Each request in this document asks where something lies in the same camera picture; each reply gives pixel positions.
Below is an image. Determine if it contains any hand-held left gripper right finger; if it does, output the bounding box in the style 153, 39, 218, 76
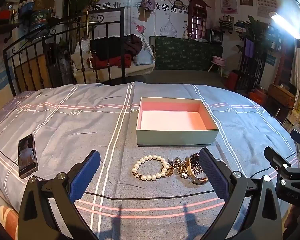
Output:
199, 147, 283, 240

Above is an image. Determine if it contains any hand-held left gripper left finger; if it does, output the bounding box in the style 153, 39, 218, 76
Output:
17, 149, 101, 240

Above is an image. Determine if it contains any beige strap wristwatch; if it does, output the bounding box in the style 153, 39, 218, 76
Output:
185, 152, 209, 186

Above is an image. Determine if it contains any silver chain necklace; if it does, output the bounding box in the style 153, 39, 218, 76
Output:
167, 156, 205, 178

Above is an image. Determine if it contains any white pearl bracelet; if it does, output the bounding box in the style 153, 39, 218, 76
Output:
131, 154, 170, 182

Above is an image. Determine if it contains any pink-lined cardboard box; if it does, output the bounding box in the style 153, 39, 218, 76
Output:
136, 96, 220, 147

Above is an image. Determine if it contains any grey plaid bed blanket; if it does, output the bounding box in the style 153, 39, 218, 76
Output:
0, 81, 300, 240

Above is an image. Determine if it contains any orange plastic basin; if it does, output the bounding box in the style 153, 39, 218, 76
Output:
249, 91, 267, 104

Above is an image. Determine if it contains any black smartphone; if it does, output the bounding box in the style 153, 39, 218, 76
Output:
17, 134, 38, 180

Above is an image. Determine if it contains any black iron rack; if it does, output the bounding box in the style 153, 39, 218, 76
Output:
236, 36, 268, 92

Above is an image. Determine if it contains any red bin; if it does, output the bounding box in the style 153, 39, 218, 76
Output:
226, 70, 239, 89

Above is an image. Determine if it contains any orange striped cloth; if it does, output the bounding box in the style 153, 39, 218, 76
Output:
0, 205, 18, 240

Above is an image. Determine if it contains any purple hanging cloth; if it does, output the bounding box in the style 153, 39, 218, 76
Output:
244, 39, 255, 58

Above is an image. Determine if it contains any pink stool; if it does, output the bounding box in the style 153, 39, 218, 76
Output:
207, 56, 227, 77

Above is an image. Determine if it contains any bright tube lamp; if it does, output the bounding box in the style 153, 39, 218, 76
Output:
269, 11, 300, 40

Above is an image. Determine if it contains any red cloth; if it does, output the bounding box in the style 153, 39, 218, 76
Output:
90, 54, 133, 69

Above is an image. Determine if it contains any green potted plant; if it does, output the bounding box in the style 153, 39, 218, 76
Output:
236, 15, 268, 55

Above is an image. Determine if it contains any green floral covered table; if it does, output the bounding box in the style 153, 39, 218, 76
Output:
150, 35, 223, 72

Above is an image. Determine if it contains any light blue pillow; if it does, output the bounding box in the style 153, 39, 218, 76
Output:
133, 51, 153, 65

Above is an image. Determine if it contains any small black monitor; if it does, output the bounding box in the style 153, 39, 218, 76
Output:
210, 29, 223, 44

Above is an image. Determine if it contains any dark clothes pile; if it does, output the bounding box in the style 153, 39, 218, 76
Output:
90, 34, 143, 58

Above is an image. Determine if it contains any white wicker hanging chair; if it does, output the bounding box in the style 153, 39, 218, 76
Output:
71, 34, 157, 83

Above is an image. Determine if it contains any red phone booth poster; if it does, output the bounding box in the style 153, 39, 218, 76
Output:
187, 0, 214, 40

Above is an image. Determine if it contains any black cable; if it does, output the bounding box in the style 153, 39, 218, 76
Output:
0, 142, 217, 202

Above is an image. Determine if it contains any white tasselled rope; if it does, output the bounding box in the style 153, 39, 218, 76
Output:
86, 9, 94, 68

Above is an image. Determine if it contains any black iron bed frame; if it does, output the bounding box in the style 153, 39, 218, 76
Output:
2, 7, 127, 97

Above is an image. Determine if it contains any cluttered wall shelf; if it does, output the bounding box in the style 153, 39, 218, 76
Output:
0, 0, 58, 43

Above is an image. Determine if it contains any large printed wall poster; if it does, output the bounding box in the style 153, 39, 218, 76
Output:
89, 0, 192, 39

